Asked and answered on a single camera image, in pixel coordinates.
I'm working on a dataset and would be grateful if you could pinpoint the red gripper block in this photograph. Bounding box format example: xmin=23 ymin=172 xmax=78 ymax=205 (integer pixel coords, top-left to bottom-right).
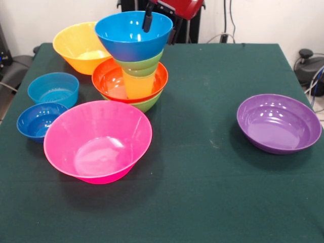
xmin=141 ymin=0 xmax=205 ymax=46

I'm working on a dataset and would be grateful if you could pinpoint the bright blue plastic bowl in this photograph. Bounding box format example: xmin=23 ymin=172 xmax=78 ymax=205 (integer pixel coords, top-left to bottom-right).
xmin=94 ymin=11 xmax=174 ymax=62

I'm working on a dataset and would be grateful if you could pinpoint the small green ribbed bowl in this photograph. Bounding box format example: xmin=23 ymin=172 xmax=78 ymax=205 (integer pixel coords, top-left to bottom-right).
xmin=113 ymin=49 xmax=164 ymax=77

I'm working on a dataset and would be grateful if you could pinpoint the yellow plastic cup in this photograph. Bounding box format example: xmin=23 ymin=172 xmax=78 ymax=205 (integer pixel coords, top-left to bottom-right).
xmin=123 ymin=72 xmax=155 ymax=99

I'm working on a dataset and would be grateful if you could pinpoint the red plastic bowl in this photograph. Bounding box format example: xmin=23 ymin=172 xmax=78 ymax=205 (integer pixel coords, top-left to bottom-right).
xmin=91 ymin=57 xmax=169 ymax=104

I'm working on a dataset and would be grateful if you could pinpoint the large green plastic bowl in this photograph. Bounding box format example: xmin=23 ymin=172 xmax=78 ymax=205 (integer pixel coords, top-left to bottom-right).
xmin=100 ymin=90 xmax=163 ymax=113

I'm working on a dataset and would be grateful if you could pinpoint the orange plastic bowl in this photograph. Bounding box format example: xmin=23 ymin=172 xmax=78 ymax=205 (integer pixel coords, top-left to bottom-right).
xmin=52 ymin=21 xmax=112 ymax=76

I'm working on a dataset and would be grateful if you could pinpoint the translucent teal plastic bowl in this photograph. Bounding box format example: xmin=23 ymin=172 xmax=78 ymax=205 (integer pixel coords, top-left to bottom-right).
xmin=27 ymin=72 xmax=80 ymax=109

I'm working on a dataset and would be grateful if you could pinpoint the pink plastic bowl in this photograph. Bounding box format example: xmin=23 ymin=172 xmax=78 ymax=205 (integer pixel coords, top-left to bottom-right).
xmin=43 ymin=100 xmax=153 ymax=185

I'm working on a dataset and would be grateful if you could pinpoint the purple plastic bowl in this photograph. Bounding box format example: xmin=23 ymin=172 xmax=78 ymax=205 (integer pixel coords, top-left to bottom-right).
xmin=236 ymin=93 xmax=322 ymax=155

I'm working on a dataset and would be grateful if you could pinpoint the small dark blue bowl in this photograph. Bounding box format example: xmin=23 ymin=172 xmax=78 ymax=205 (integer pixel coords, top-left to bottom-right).
xmin=16 ymin=102 xmax=68 ymax=144

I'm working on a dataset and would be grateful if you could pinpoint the dark green table cloth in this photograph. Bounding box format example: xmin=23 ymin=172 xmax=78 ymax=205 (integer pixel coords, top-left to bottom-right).
xmin=0 ymin=42 xmax=324 ymax=243

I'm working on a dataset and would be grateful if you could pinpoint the black wall cable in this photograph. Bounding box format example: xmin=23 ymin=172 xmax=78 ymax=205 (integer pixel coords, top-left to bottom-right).
xmin=223 ymin=0 xmax=236 ymax=43

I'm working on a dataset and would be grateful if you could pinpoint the black pedestal foot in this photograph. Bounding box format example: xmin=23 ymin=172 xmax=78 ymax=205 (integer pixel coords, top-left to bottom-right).
xmin=293 ymin=49 xmax=324 ymax=86
xmin=0 ymin=54 xmax=33 ymax=86

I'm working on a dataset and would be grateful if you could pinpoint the tangle of cables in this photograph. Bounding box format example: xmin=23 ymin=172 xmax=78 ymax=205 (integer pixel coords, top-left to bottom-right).
xmin=302 ymin=64 xmax=324 ymax=113

